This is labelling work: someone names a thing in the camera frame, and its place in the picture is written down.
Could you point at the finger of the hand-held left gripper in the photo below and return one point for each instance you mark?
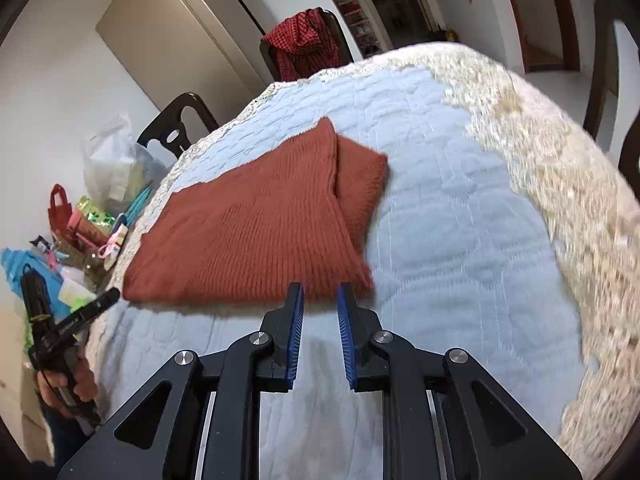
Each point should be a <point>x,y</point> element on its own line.
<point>35,290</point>
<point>95,307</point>

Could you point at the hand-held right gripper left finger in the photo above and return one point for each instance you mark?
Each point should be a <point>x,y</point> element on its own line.
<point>296,335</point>

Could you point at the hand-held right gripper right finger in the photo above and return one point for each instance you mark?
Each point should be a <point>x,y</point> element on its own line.
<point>346,335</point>

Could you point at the rust red knit sweater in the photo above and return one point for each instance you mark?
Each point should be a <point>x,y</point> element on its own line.
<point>260,230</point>

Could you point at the person's left hand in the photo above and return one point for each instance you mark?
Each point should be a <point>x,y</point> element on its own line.
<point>86,379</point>

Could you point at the white container with green lid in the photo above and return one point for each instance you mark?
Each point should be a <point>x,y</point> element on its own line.
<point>75,290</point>

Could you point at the glass jar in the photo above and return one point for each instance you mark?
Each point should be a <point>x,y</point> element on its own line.
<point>95,265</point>

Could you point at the pink ribbon packet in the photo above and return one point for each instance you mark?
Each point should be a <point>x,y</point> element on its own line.
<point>115,242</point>

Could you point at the red gift bag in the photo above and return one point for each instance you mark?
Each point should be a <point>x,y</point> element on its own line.
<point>59,217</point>

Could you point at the green printed box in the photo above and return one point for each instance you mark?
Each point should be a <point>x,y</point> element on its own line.
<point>97,215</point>

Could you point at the white plastic bag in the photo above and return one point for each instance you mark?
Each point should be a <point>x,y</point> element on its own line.
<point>112,165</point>

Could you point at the light blue quilted blanket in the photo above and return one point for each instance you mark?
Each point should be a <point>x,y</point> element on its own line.
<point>450,235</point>

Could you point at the dark wooden chair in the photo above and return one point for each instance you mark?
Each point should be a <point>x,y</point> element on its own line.
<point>337,27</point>
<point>600,85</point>
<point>195,107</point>

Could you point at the cream lace tablecloth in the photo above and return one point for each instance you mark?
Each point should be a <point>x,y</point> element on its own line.
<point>575,200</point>

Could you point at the red checked garment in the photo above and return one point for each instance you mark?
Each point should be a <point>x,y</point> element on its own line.
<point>300,45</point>

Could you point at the shoe rack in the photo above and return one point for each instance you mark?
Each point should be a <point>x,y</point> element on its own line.
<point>362,22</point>

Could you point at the brown wooden door frame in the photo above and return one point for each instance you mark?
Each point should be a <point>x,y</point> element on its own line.
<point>560,20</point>

